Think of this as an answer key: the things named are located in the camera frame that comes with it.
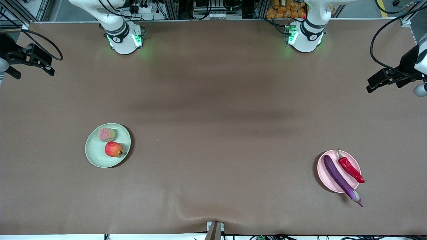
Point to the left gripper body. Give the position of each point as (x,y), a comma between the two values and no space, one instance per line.
(407,63)

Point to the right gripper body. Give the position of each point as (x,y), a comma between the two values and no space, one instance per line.
(8,47)

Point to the red chili pepper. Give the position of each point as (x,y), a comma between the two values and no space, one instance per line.
(349,167)

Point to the pink beige peach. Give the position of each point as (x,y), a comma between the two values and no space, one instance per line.
(106,134)

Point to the long purple eggplant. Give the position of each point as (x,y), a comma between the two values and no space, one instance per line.
(337,176)

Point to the red pomegranate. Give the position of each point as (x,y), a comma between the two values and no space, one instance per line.
(113,149)

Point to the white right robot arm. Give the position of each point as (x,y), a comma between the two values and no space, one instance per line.
(123,43)

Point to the light green round plate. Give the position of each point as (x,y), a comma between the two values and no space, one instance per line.
(100,156)

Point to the pink round plate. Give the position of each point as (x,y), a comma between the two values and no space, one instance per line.
(328,180)

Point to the white power strip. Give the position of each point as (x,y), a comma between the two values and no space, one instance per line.
(145,8)

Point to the bag of orange items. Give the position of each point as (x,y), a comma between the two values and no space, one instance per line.
(285,10)

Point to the white connector strip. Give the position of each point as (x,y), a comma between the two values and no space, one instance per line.
(222,15)

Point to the brown table cover cloth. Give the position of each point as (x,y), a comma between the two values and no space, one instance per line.
(200,186)

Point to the grey aluminium frame post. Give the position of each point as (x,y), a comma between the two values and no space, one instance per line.
(408,15)
(20,15)

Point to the metal bracket at table edge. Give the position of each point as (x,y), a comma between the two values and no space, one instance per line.
(215,230)

